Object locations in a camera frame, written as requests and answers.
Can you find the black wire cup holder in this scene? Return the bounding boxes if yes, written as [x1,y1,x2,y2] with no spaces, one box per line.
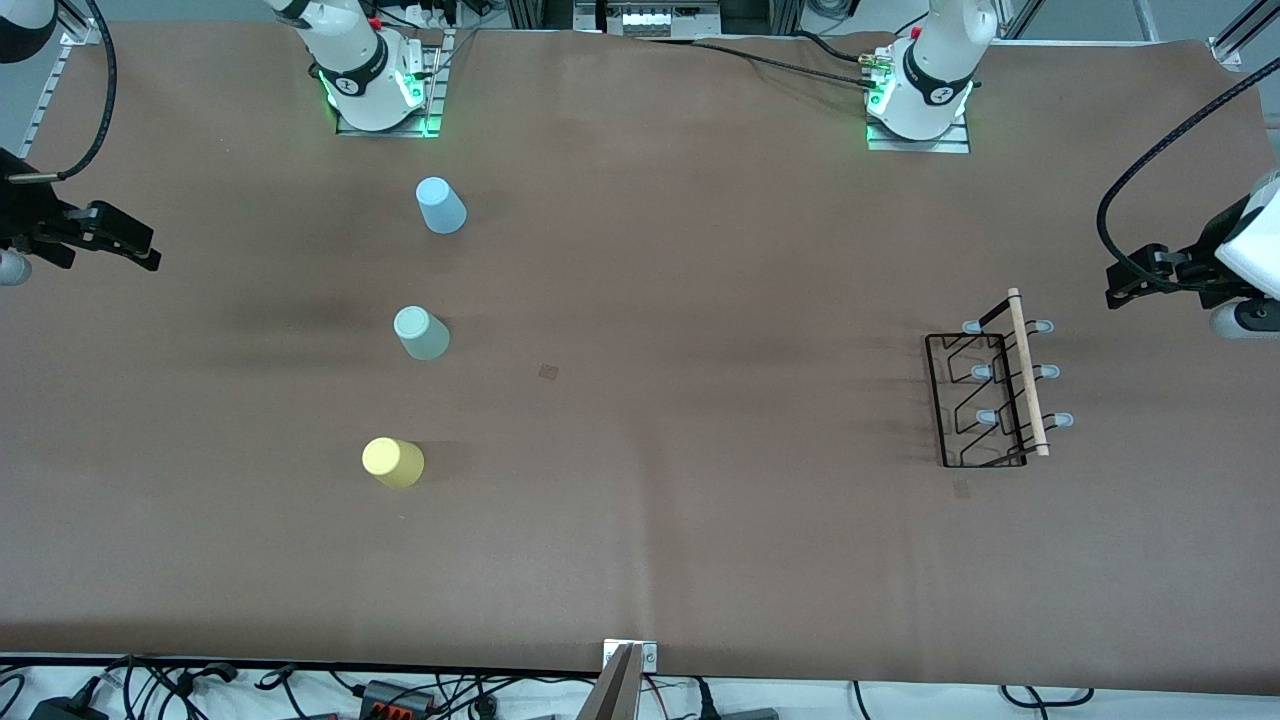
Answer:
[925,288,1074,470]

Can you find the mint green cup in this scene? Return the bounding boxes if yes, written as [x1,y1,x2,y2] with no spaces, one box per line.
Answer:
[393,306,451,362]

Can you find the yellow cup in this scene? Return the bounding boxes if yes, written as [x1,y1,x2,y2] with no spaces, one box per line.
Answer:
[361,437,426,491]

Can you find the light blue cup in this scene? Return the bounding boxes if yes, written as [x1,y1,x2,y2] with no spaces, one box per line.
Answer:
[415,177,468,236]

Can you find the white power strip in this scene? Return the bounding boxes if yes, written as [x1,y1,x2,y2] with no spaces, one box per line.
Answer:
[400,0,463,31]

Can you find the black power adapter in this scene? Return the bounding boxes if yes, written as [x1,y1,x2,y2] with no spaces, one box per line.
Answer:
[28,695,109,720]

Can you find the black orange connector block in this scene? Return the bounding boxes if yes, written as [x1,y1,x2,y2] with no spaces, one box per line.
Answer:
[358,679,438,717]

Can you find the grey control box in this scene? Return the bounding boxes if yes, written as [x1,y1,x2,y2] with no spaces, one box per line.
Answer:
[573,0,723,39]

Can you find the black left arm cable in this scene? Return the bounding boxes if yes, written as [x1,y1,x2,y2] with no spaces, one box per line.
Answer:
[1096,55,1280,273]

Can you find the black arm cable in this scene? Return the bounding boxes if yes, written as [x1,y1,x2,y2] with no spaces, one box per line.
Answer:
[1096,55,1280,273]
[5,0,119,185]

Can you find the aluminium frame rail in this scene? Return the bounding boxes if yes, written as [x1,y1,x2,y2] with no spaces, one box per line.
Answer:
[1208,0,1280,69]
[18,28,79,161]

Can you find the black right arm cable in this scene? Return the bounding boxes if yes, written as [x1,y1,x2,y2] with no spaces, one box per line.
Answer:
[5,0,119,185]

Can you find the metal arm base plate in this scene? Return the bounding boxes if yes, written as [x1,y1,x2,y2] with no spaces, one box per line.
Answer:
[334,30,456,138]
[866,45,972,154]

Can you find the black looped floor cable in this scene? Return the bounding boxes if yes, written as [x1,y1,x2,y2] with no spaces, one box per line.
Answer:
[1000,684,1097,709]

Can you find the black cable on table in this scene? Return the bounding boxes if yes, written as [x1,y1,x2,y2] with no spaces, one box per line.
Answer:
[640,30,886,93]

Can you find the black tangled floor cables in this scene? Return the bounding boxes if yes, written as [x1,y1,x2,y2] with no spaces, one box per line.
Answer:
[0,655,601,720]

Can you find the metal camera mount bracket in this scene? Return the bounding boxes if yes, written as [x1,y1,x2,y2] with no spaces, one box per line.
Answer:
[602,639,659,673]

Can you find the wooden camera mount beam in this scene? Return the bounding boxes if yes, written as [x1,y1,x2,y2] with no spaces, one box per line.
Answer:
[577,644,644,720]

